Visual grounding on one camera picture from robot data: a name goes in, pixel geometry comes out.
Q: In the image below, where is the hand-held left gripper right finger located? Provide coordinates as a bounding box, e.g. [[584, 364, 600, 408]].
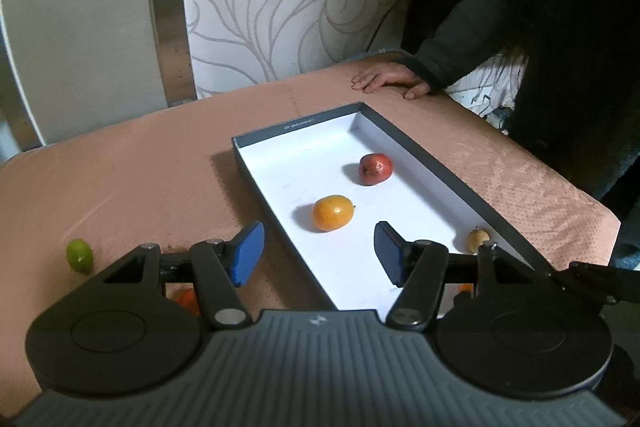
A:
[[374, 221, 556, 330]]

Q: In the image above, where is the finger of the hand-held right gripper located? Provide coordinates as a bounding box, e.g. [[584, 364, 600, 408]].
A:
[[542, 261, 640, 307]]

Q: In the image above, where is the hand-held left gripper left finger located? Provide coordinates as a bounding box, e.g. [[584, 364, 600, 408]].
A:
[[95, 221, 265, 329]]

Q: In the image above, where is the orange kumquat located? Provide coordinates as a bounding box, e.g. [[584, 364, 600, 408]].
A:
[[312, 195, 357, 233]]

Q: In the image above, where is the orange mandarin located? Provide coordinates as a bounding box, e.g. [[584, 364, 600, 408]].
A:
[[171, 287, 201, 318]]

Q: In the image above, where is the red round fruit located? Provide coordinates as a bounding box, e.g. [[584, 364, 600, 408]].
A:
[[358, 152, 394, 186]]

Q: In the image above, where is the small yellow round fruit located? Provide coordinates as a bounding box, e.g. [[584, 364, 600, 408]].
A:
[[466, 227, 496, 254]]

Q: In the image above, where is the black box with white interior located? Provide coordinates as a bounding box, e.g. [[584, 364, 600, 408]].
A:
[[231, 101, 551, 315]]

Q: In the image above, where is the green lime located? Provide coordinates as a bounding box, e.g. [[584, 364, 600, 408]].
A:
[[66, 239, 94, 275]]

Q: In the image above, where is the black wall cable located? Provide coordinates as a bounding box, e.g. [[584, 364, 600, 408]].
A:
[[367, 0, 407, 50]]

